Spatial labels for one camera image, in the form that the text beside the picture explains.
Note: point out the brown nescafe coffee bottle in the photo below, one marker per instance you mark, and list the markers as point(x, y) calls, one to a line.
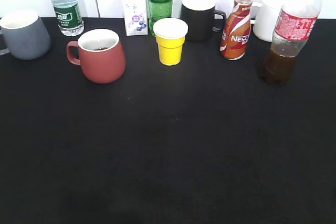
point(236, 31)

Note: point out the white milk carton blueberry print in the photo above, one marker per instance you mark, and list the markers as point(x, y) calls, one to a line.
point(135, 17)

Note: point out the red ceramic mug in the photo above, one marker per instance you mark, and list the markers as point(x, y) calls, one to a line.
point(100, 55)

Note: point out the clear water bottle green label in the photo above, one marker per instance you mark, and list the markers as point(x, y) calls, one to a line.
point(68, 16)

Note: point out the cola bottle red label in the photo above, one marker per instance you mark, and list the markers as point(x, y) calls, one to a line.
point(293, 27)

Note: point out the white ceramic mug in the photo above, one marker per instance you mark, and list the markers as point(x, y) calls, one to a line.
point(266, 18)

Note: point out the grey ceramic mug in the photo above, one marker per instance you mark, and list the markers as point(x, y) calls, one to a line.
point(25, 35)

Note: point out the black ceramic mug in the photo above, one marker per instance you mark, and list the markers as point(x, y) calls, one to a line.
point(199, 16)

